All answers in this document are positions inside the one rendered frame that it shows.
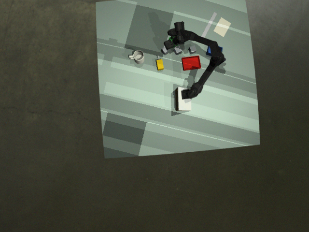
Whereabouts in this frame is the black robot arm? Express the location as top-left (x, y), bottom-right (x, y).
top-left (168, 21), bottom-right (225, 99)

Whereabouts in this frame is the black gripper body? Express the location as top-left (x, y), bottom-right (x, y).
top-left (163, 37), bottom-right (179, 50)

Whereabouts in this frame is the grey tapered cup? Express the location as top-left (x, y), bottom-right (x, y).
top-left (129, 50), bottom-right (144, 64)

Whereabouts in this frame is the red tray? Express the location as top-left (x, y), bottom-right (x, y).
top-left (182, 56), bottom-right (201, 71)

